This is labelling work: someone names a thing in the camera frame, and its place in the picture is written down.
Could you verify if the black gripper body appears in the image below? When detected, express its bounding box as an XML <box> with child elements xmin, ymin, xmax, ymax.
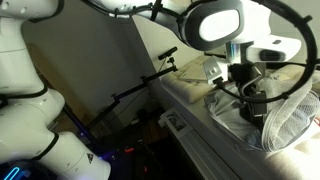
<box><xmin>228</xmin><ymin>63</ymin><xmax>268</xmax><ymax>101</ymax></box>

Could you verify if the white mesh laundry bag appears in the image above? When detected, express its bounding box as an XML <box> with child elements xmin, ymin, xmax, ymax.
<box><xmin>203</xmin><ymin>74</ymin><xmax>320</xmax><ymax>153</ymax></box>

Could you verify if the black robot base blue light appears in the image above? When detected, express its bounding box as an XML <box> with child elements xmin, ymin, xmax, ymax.
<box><xmin>0</xmin><ymin>159</ymin><xmax>59</xmax><ymax>180</ymax></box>

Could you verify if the white book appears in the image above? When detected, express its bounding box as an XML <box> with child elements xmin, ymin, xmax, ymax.
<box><xmin>179</xmin><ymin>63</ymin><xmax>209</xmax><ymax>83</ymax></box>

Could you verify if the white screen with black border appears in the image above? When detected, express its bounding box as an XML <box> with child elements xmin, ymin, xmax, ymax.
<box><xmin>191</xmin><ymin>0</ymin><xmax>320</xmax><ymax>71</ymax></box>

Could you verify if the white framed box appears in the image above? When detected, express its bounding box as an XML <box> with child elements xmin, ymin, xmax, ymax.
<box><xmin>157</xmin><ymin>108</ymin><xmax>195</xmax><ymax>138</ymax></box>

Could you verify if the wooden shelf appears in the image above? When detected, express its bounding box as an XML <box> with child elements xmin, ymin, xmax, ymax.
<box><xmin>24</xmin><ymin>42</ymin><xmax>88</xmax><ymax>129</ymax></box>

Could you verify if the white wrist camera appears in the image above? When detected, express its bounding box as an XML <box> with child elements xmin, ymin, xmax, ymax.
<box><xmin>245</xmin><ymin>34</ymin><xmax>303</xmax><ymax>63</ymax></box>

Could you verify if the white perforated bed rail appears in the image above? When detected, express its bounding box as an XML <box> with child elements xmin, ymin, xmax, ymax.
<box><xmin>159</xmin><ymin>83</ymin><xmax>261</xmax><ymax>180</ymax></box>

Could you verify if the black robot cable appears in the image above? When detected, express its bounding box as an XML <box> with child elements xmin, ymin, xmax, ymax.
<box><xmin>79</xmin><ymin>0</ymin><xmax>318</xmax><ymax>104</ymax></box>

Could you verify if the black stereo camera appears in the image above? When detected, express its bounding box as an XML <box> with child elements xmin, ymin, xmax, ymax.
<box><xmin>157</xmin><ymin>46</ymin><xmax>179</xmax><ymax>61</ymax></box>

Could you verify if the black articulated camera stand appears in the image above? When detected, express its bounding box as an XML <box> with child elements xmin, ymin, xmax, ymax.
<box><xmin>84</xmin><ymin>56</ymin><xmax>179</xmax><ymax>134</ymax></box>

